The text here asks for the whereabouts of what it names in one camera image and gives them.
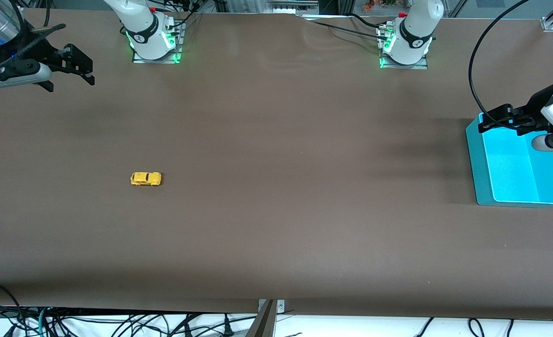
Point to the grey device with ports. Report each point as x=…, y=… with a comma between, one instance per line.
x=290, y=7

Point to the metal table edge bracket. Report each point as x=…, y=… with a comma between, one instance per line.
x=280, y=306

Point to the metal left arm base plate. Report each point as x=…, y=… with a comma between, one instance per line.
x=400, y=67

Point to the small orange object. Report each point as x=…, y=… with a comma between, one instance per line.
x=369, y=5

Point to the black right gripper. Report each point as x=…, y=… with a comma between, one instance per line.
x=37, y=48

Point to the yellow beetle toy car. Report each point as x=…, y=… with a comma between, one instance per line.
x=145, y=178

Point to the cyan plastic bin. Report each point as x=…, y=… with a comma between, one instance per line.
x=515, y=178

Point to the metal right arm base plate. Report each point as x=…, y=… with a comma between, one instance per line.
x=157, y=61

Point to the grey metal beam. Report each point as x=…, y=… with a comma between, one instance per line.
x=262, y=325

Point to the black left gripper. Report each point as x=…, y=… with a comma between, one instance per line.
x=532, y=108

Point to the white flat strip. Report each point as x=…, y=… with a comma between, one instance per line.
x=325, y=17

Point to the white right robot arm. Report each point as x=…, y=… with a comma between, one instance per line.
x=148, y=35

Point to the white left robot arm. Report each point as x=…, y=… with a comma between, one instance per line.
x=414, y=37

